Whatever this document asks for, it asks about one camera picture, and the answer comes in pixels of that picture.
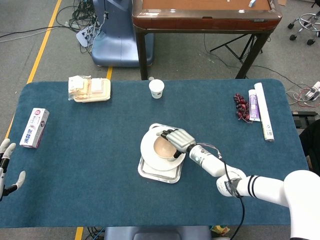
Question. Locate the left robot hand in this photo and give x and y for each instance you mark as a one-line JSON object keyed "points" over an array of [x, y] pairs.
{"points": [[7, 167]]}

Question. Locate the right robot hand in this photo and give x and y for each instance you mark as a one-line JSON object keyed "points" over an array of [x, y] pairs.
{"points": [[178, 141]]}

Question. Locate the beige ceramic bowl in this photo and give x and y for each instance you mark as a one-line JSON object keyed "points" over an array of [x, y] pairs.
{"points": [[163, 148]]}

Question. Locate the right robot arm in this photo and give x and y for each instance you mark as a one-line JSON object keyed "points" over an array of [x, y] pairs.
{"points": [[250, 182]]}

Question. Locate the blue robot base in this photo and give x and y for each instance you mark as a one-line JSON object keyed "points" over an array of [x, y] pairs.
{"points": [[117, 37]]}

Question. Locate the white round plate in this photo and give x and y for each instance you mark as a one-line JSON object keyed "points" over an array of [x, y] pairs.
{"points": [[150, 152]]}

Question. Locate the silver metal tray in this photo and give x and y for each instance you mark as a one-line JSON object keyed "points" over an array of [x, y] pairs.
{"points": [[157, 175]]}

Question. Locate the toothpaste box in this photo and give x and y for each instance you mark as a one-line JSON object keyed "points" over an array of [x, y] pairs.
{"points": [[35, 127]]}

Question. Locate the white paper cup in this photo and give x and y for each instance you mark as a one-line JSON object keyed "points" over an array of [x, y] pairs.
{"points": [[156, 88]]}

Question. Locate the purple grape bunch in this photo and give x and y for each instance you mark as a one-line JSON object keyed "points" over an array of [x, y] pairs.
{"points": [[240, 107]]}

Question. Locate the blue table cloth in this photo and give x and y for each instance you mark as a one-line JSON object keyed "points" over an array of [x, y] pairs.
{"points": [[100, 150]]}

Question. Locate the purple white toothpaste tube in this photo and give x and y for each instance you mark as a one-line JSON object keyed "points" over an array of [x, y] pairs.
{"points": [[254, 106]]}

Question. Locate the white rolled paper tube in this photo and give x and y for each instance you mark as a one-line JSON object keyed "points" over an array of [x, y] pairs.
{"points": [[263, 112]]}

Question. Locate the blue grey robot chest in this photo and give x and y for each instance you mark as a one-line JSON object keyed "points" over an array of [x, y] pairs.
{"points": [[157, 233]]}

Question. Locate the beige rectangular tray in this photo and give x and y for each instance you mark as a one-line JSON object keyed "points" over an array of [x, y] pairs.
{"points": [[96, 91]]}

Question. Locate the wrapped bread package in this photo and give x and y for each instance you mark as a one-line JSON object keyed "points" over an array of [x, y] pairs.
{"points": [[78, 86]]}

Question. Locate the brown wooden table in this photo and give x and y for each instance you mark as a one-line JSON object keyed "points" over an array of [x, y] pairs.
{"points": [[205, 17]]}

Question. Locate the white power strip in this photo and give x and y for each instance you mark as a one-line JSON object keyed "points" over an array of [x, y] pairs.
{"points": [[85, 36]]}

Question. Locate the office chair base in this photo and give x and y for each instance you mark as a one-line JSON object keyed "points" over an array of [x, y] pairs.
{"points": [[303, 23]]}

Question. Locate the black equipment frame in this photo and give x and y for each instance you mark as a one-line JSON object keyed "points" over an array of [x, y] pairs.
{"points": [[303, 118]]}

